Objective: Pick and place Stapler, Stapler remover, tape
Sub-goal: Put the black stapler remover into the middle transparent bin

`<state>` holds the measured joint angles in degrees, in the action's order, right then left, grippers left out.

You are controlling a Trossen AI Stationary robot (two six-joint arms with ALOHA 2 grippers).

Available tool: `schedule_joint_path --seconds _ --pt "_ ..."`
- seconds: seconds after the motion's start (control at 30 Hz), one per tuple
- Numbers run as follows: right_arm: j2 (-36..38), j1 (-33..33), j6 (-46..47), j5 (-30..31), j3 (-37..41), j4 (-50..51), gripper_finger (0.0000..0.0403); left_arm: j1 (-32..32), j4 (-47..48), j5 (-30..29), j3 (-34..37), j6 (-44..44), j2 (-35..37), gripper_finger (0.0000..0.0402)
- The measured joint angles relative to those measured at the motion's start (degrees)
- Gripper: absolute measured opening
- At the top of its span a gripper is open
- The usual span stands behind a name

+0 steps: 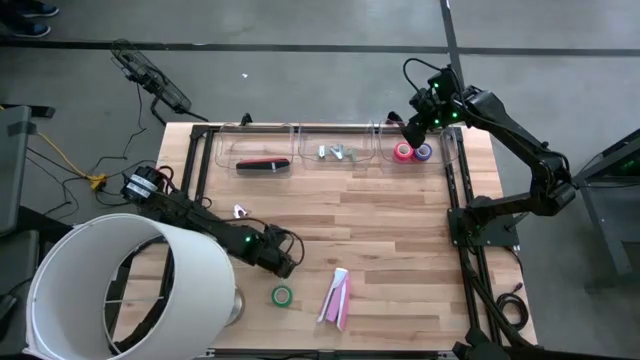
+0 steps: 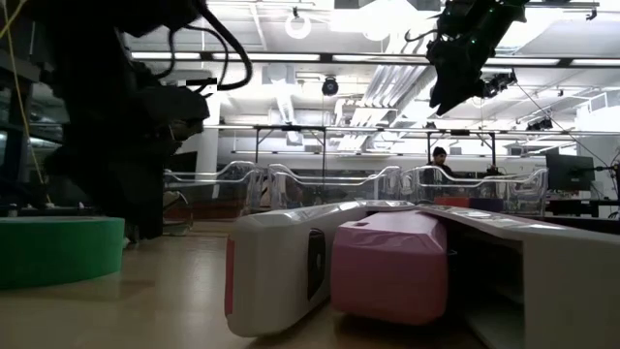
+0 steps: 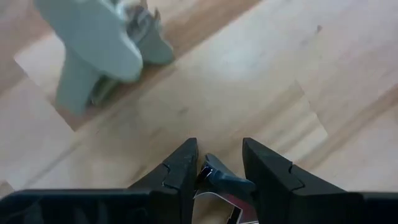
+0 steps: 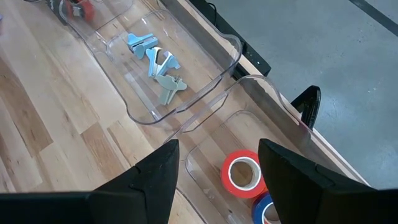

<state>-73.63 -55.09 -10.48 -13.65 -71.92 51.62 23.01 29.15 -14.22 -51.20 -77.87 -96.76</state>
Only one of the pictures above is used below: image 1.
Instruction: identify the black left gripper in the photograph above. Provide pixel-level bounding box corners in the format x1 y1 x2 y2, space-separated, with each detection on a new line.
243 223 304 281

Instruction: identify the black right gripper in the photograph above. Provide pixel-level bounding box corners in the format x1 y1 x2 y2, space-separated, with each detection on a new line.
401 67 464 150

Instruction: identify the red tape roll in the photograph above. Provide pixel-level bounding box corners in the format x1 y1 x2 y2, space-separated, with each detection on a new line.
392 141 415 164

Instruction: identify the green tape roll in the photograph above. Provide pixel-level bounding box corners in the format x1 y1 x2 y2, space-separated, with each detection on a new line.
271 284 295 309

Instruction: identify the black and red stapler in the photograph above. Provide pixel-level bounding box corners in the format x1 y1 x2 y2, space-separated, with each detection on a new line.
235 157 292 176

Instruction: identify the pink and white stapler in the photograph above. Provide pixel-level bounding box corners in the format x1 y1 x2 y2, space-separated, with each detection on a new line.
316 267 353 333

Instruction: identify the clear plastic bin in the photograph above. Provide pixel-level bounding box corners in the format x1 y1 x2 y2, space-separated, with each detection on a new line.
377 119 461 174
214 122 296 180
297 122 378 172

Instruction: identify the silver metal lamp base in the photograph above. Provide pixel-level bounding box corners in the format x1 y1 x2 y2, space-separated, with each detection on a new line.
224 285 247 328

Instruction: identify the white lamp shade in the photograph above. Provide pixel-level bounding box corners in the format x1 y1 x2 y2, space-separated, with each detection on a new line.
23 212 238 360

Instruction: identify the grey metal side table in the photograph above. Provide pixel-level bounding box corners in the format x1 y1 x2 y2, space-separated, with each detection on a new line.
572 127 640 281

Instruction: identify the grey desk with black legs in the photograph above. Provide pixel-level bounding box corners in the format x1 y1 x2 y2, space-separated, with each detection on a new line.
0 103 56 236

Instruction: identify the person's shoe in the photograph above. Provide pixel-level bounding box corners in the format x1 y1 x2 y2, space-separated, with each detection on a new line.
8 19 52 39
19 0 60 19

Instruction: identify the black aluminium table frame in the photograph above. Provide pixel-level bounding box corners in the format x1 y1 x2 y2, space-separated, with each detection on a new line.
180 122 539 360

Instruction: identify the coiled black cable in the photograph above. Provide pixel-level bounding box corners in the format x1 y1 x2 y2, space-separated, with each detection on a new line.
494 282 530 332

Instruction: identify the black camera stand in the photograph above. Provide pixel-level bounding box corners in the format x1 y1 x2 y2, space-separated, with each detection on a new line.
452 327 509 360

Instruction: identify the yellow cable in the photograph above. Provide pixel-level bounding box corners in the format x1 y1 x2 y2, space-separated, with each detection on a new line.
0 103 109 192

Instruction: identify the black wire floor fan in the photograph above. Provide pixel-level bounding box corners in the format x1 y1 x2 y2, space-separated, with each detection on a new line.
109 38 209 124

